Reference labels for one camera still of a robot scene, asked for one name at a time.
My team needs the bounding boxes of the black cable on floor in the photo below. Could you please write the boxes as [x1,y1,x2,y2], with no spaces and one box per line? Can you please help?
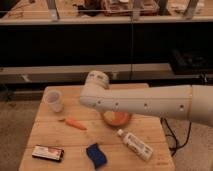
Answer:
[160,117,193,157]

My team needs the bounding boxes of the translucent plastic cup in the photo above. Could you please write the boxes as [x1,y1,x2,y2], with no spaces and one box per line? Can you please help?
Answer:
[44,90,63,113]

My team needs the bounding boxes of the orange round plate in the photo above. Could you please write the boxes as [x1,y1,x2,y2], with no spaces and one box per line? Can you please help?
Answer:
[101,111,132,127]

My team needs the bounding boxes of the blue sponge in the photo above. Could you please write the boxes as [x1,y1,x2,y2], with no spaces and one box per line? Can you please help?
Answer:
[86,143,107,169]

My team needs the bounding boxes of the white plastic bottle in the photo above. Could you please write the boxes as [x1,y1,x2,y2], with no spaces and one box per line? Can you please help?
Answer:
[117,129,153,160]

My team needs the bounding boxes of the orange pepper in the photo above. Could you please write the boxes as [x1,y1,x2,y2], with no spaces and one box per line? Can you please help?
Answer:
[58,118,87,130]

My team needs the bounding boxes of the black and white box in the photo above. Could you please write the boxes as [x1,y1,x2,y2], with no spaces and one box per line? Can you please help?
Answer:
[32,145,64,162]

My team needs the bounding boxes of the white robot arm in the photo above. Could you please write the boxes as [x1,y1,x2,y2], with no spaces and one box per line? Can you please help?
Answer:
[79,70,213,127]

